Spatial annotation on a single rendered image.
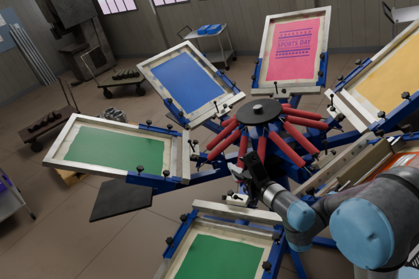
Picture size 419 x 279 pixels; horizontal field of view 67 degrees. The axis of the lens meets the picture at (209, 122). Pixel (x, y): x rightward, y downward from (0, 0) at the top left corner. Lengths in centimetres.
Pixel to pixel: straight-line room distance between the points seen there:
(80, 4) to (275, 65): 635
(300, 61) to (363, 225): 231
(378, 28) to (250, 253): 459
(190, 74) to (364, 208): 245
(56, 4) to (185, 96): 593
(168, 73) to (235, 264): 182
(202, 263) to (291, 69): 175
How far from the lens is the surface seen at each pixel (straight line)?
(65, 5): 839
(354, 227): 64
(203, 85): 285
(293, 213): 93
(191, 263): 184
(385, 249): 65
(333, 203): 99
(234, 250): 181
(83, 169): 202
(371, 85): 244
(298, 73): 278
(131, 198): 241
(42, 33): 1062
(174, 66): 299
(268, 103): 216
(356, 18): 575
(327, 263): 284
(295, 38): 299
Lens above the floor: 239
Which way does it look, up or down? 30 degrees down
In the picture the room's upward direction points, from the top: 19 degrees counter-clockwise
